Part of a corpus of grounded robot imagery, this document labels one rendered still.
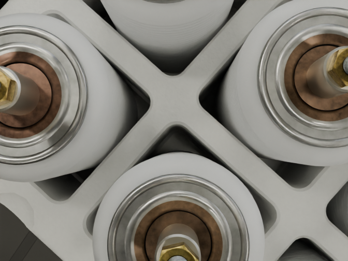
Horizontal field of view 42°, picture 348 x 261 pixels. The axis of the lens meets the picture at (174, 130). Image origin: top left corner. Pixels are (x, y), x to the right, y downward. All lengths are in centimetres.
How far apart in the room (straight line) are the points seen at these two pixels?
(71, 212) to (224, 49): 16
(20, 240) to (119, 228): 30
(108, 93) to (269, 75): 9
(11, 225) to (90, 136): 30
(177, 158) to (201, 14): 8
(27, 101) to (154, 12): 8
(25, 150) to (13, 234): 29
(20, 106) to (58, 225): 12
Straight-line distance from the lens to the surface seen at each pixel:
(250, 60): 25
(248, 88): 25
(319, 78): 24
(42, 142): 25
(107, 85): 26
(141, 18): 26
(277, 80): 25
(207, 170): 25
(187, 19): 26
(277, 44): 25
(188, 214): 25
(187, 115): 32
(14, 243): 54
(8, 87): 22
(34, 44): 26
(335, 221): 39
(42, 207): 33
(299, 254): 37
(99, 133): 26
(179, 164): 25
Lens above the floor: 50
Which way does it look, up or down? 88 degrees down
